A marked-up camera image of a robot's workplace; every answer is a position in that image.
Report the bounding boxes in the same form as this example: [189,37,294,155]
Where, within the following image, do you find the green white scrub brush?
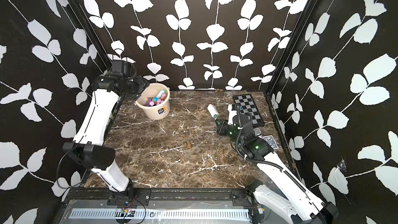
[207,104,220,123]

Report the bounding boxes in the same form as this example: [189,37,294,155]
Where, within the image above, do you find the purple trowel pink handle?
[145,97,155,106]

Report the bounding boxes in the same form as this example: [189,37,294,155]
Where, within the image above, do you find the light blue trowel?
[153,89,166,102]

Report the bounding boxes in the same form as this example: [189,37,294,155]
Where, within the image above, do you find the purple square trowel front row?
[156,93,167,105]

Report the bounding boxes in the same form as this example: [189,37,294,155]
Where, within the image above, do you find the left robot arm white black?
[63,59,149,194]

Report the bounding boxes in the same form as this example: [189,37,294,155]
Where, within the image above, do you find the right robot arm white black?
[212,113,339,224]

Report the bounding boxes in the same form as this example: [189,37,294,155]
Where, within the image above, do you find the cream plastic bucket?
[135,83,170,120]

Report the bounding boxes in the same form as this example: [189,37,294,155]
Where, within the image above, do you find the black white checkerboard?
[233,94,265,128]

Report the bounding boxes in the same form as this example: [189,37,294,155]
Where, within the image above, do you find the playing card deck box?
[262,135,278,150]

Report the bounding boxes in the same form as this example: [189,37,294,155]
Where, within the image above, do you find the white perforated cable tray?
[68,208,250,221]

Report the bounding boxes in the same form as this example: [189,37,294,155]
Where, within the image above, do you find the black front rail base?
[65,188,257,207]

